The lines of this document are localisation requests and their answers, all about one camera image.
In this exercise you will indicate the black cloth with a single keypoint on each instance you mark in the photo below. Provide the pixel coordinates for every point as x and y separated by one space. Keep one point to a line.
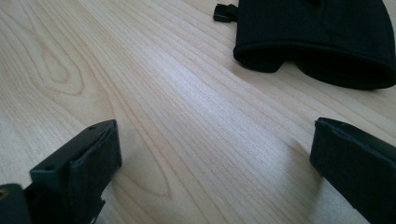
314 37

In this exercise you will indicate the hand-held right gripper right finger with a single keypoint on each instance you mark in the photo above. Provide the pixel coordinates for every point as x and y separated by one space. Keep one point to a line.
358 168

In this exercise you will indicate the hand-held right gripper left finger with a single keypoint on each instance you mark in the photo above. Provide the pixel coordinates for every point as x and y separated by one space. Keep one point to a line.
77 174

